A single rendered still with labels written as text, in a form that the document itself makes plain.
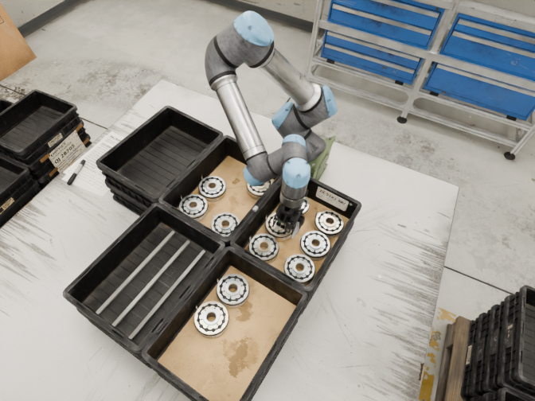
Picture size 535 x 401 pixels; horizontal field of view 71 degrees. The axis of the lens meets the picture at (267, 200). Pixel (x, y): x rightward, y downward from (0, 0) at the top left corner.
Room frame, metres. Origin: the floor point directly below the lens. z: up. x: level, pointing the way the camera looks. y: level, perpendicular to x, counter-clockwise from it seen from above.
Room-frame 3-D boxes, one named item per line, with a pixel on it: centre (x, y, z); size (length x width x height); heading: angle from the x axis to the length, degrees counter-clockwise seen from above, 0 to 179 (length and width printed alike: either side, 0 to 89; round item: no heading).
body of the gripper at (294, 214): (0.68, -0.07, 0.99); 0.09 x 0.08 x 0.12; 160
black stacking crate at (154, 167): (0.97, 0.42, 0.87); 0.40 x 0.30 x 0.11; 152
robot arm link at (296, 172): (0.69, -0.07, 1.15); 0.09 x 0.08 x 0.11; 4
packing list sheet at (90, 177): (1.06, 0.73, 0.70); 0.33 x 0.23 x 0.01; 159
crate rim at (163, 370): (0.33, 0.07, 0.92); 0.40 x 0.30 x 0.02; 152
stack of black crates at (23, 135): (1.39, 1.28, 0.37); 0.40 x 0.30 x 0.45; 159
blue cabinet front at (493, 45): (2.22, -1.38, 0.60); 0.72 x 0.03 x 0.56; 69
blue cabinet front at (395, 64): (2.50, -0.64, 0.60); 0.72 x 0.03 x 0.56; 69
